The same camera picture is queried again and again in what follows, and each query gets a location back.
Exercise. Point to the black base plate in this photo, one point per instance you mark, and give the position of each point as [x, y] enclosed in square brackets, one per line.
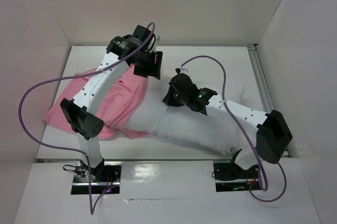
[231, 178]
[108, 180]

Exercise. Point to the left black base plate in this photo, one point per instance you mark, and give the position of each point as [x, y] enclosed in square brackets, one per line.
[108, 180]

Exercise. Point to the white pillow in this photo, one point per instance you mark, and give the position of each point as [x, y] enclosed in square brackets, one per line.
[182, 125]

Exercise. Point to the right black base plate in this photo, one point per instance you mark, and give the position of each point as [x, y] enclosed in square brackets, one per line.
[231, 178]

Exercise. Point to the pink satin pillowcase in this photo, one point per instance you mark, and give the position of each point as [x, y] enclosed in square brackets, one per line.
[121, 101]

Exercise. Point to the aluminium frame rail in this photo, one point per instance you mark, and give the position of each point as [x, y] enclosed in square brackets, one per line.
[263, 81]

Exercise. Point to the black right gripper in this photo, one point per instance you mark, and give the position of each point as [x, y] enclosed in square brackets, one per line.
[169, 95]

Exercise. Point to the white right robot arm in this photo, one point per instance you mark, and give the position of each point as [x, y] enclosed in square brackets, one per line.
[249, 121]

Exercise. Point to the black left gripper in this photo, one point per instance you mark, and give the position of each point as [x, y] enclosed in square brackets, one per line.
[145, 72]

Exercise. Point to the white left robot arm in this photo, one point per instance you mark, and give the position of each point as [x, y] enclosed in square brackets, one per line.
[134, 55]

